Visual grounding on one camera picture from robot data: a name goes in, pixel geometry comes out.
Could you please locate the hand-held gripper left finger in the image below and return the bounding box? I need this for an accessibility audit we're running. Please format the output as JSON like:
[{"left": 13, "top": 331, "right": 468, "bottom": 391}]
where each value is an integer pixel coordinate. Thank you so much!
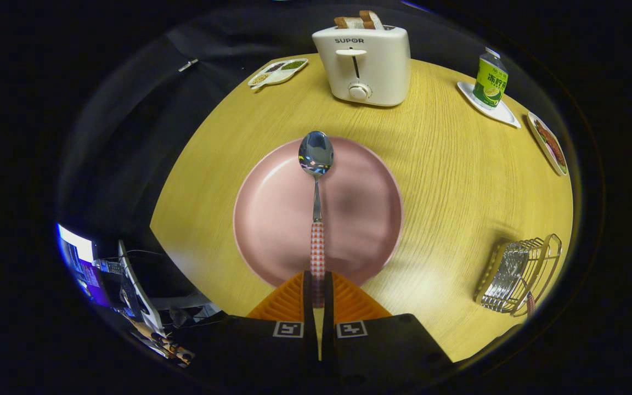
[{"left": 171, "top": 270, "right": 319, "bottom": 395}]

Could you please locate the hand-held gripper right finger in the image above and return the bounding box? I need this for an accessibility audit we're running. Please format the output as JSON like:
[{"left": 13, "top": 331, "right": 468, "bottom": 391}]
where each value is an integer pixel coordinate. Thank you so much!
[{"left": 324, "top": 270, "right": 454, "bottom": 395}]

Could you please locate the spoon with red checked handle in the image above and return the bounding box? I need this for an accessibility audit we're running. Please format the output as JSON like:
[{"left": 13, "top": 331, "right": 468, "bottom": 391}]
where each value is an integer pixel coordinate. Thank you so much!
[{"left": 298, "top": 131, "right": 335, "bottom": 308}]

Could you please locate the white laptop stand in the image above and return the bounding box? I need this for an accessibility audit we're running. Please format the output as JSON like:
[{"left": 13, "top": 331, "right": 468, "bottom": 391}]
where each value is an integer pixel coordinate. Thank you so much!
[{"left": 117, "top": 240, "right": 164, "bottom": 332}]

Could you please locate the pink round plate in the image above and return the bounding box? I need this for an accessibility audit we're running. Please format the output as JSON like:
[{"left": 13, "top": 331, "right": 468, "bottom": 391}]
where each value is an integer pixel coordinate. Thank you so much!
[{"left": 233, "top": 136, "right": 404, "bottom": 289}]

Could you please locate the computer monitor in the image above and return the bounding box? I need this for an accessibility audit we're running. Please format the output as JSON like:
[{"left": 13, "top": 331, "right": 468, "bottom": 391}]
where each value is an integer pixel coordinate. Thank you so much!
[{"left": 57, "top": 224, "right": 109, "bottom": 308}]

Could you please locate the white oval food plate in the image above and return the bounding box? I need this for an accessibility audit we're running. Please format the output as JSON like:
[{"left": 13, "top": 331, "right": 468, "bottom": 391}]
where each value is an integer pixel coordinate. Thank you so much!
[{"left": 527, "top": 112, "right": 569, "bottom": 177}]

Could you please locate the white square coaster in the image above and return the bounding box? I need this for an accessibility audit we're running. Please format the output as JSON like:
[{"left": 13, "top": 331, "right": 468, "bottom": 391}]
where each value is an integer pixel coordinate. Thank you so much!
[{"left": 457, "top": 81, "right": 521, "bottom": 129}]

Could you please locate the brown meat piece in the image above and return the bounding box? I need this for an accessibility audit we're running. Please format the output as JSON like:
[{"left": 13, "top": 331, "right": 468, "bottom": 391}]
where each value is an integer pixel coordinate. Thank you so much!
[{"left": 535, "top": 121, "right": 566, "bottom": 168}]

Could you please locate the white divided condiment dish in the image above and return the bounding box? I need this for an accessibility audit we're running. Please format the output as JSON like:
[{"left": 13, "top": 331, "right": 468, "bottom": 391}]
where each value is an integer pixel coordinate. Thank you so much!
[{"left": 247, "top": 58, "right": 309, "bottom": 90}]

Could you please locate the white toaster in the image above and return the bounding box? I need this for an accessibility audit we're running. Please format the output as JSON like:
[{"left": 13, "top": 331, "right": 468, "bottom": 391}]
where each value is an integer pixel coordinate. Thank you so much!
[{"left": 312, "top": 25, "right": 411, "bottom": 107}]

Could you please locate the green label tea bottle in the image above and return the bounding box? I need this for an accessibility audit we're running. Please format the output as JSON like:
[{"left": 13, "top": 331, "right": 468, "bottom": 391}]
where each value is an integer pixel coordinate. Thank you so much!
[{"left": 472, "top": 47, "right": 509, "bottom": 110}]

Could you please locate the metal wire basket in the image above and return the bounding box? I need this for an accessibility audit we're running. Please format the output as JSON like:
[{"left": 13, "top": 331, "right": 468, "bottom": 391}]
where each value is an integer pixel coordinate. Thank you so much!
[{"left": 473, "top": 234, "right": 562, "bottom": 317}]

